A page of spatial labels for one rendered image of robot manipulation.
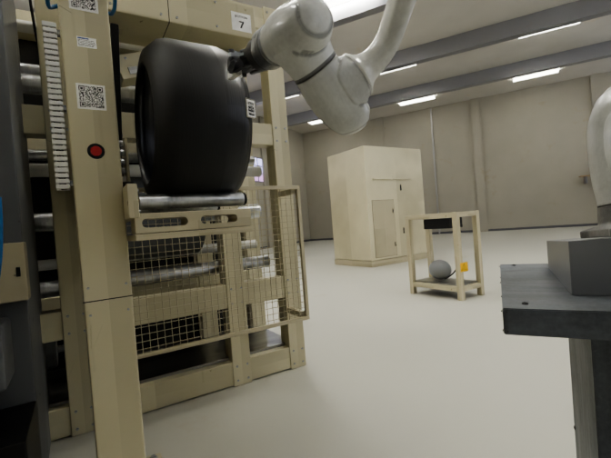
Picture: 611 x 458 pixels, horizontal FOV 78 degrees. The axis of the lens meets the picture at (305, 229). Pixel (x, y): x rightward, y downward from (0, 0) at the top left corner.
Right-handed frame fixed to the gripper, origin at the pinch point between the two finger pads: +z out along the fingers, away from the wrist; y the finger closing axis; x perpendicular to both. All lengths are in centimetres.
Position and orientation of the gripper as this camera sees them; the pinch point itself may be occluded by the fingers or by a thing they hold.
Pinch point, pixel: (234, 71)
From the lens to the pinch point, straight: 112.4
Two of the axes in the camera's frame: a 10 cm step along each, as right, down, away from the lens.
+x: -0.1, 9.9, 1.3
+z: -5.2, -1.2, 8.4
